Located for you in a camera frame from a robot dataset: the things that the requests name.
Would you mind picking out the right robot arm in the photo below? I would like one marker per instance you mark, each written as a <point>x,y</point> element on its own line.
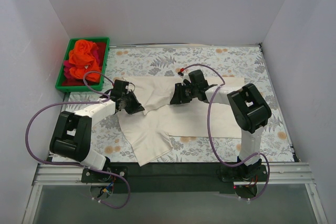
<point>250,110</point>

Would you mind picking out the floral table mat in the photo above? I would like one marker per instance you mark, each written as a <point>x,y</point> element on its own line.
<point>245,62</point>

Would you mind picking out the aluminium frame rail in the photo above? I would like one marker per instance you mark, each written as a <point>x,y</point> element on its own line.
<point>280,173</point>

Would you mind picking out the cream t shirt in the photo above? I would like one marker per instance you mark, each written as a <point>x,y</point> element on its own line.
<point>149,131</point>

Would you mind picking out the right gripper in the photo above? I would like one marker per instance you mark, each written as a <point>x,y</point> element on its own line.
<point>182,93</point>

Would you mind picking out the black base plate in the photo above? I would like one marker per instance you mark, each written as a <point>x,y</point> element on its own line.
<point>177,177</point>

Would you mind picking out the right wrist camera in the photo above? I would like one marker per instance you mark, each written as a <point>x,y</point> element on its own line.
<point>183,74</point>

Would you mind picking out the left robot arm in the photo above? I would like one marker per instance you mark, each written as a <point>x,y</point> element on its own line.
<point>72,135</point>

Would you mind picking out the orange t shirt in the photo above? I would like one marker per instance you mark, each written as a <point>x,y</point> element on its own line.
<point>84,61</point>

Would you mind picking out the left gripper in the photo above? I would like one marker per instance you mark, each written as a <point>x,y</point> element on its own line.
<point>128,102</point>

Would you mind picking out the green plastic bin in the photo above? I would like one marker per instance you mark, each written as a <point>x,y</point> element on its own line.
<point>82,55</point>

